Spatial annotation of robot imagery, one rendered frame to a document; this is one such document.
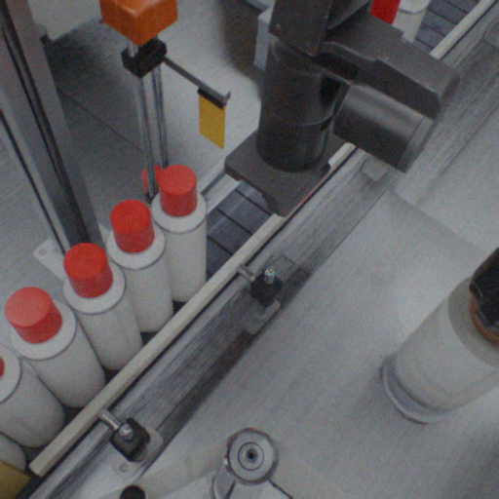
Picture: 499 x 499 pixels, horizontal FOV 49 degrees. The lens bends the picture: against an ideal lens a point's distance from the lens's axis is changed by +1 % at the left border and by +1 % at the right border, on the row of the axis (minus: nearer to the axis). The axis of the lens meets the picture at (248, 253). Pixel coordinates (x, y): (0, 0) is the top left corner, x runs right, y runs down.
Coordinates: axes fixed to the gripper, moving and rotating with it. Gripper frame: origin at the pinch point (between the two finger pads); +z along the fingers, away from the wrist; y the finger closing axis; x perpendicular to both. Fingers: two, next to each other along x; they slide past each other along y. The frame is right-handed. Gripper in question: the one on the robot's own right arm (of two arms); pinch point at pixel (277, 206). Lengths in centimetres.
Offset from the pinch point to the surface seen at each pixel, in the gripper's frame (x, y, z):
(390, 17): 4.5, 26.2, -4.3
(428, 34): 6, 51, 14
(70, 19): 144, 77, 102
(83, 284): 5.0, -19.3, -5.9
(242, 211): 7.2, 4.7, 13.9
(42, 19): 151, 70, 102
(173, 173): 6.5, -7.4, -6.7
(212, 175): 9.8, 1.8, 5.6
